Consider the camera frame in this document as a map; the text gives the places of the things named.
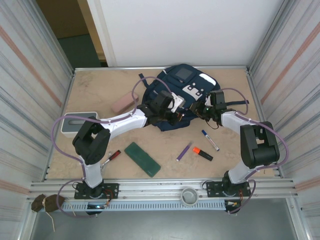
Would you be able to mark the orange black highlighter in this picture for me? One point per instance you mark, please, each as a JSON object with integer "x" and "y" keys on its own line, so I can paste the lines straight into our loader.
{"x": 203, "y": 155}

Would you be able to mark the grey white tissue box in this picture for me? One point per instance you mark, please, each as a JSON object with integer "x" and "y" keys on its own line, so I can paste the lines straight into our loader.
{"x": 75, "y": 117}

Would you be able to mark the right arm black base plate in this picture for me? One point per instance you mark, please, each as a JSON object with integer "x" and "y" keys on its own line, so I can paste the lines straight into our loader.
{"x": 212, "y": 188}

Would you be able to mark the wide aluminium mounting rail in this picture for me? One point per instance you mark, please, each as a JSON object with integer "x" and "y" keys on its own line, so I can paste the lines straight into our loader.
{"x": 155, "y": 186}

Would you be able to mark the purple pen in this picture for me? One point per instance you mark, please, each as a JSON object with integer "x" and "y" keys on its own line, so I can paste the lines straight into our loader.
{"x": 184, "y": 151}

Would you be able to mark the pink pencil case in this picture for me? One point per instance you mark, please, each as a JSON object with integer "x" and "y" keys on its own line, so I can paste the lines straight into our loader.
{"x": 123, "y": 103}

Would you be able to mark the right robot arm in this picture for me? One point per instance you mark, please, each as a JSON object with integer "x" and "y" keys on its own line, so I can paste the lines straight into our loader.
{"x": 260, "y": 147}

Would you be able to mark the brown cloth bundle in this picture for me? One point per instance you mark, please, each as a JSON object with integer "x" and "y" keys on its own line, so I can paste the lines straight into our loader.
{"x": 50, "y": 203}

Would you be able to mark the blue white marker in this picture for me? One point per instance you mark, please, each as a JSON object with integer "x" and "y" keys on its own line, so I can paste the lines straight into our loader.
{"x": 210, "y": 140}

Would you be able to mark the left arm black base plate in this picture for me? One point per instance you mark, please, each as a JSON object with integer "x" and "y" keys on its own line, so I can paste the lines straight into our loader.
{"x": 112, "y": 190}

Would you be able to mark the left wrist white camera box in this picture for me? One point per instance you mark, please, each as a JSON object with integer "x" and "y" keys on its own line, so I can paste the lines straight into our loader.
{"x": 178, "y": 101}

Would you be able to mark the thin aluminium table edge rail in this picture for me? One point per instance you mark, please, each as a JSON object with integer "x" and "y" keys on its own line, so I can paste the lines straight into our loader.
{"x": 112, "y": 68}

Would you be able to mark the navy blue backpack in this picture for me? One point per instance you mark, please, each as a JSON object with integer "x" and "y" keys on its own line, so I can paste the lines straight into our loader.
{"x": 155, "y": 90}

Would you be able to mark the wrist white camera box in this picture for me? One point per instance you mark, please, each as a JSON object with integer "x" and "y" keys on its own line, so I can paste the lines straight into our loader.
{"x": 208, "y": 101}
{"x": 178, "y": 101}

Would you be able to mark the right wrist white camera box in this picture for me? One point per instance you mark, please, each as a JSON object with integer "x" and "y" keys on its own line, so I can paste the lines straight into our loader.
{"x": 208, "y": 101}

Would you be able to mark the grey round cup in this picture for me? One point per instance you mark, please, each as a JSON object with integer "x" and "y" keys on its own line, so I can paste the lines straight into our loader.
{"x": 189, "y": 197}

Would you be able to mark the green pencil case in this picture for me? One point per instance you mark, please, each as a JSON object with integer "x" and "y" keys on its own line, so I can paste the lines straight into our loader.
{"x": 142, "y": 159}

